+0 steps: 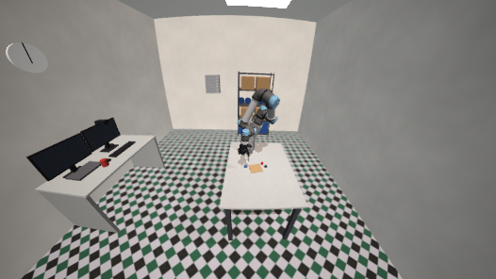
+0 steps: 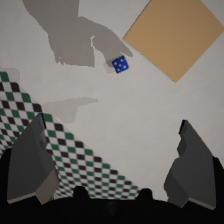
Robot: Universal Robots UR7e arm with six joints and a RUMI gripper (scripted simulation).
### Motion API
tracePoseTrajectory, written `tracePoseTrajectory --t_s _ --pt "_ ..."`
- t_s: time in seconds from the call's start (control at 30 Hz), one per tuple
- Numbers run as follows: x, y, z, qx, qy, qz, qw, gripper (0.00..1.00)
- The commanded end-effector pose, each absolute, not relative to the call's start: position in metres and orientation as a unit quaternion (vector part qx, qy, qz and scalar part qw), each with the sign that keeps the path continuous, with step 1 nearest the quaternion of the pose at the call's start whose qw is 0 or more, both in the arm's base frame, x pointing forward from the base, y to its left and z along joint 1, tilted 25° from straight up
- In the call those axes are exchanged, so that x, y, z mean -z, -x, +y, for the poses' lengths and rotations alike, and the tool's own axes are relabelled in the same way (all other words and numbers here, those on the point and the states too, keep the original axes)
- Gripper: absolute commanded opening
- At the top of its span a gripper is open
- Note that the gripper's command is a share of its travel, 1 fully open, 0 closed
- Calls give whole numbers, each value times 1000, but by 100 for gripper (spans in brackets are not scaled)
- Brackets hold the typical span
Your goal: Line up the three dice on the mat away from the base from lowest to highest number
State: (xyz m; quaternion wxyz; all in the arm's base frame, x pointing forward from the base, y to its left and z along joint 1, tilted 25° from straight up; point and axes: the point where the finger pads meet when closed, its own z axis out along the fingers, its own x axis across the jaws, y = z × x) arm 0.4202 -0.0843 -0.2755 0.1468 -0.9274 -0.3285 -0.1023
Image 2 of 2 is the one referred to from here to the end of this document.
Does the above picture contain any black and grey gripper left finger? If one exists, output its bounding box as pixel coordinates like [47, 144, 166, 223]
[0, 113, 60, 224]

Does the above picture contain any blue die with white pips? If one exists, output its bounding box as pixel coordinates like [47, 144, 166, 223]
[112, 56, 129, 73]

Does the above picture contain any tan flat mat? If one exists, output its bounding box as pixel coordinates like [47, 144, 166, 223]
[123, 0, 224, 83]

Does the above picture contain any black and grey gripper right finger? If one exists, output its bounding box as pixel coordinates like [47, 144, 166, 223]
[164, 120, 224, 224]

